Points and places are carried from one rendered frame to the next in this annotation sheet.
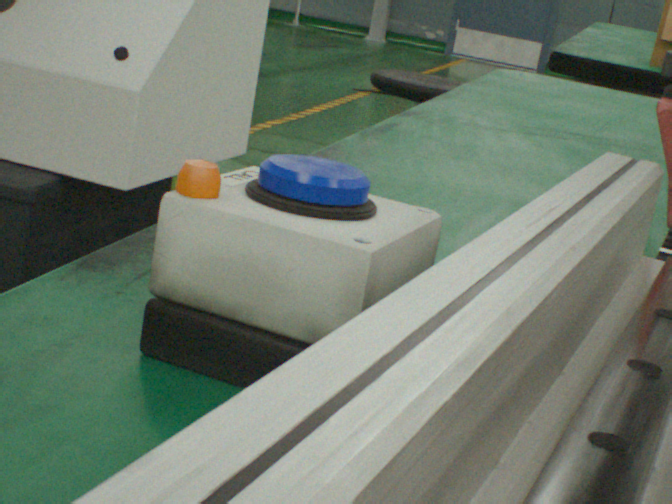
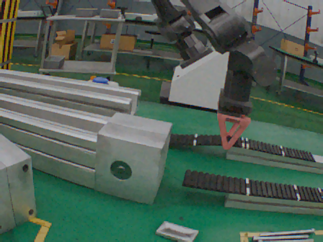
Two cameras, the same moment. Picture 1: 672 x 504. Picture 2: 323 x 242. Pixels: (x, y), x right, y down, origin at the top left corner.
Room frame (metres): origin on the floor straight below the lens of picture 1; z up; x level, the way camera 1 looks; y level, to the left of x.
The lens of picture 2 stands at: (0.37, -0.81, 1.06)
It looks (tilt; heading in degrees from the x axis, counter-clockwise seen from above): 20 degrees down; 76
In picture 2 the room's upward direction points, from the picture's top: 9 degrees clockwise
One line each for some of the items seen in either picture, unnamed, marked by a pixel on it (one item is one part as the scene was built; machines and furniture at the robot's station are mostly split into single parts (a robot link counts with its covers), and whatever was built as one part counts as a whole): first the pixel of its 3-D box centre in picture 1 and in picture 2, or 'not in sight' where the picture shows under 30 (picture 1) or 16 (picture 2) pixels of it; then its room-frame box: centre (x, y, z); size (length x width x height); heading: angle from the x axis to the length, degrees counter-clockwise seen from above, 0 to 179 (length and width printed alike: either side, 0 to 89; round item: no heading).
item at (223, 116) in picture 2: not in sight; (231, 124); (0.65, -0.23, 0.85); 0.07 x 0.07 x 0.09; 70
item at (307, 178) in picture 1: (312, 191); (99, 82); (0.40, 0.01, 0.84); 0.04 x 0.04 x 0.02
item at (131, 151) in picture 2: not in sight; (134, 154); (0.45, -0.33, 0.83); 0.12 x 0.09 x 0.10; 70
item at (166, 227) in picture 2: not in sight; (177, 232); (0.49, -0.48, 0.78); 0.05 x 0.03 x 0.01; 147
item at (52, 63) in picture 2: not in sight; (76, 45); (0.16, 2.95, 0.50); 1.03 x 0.55 x 1.01; 179
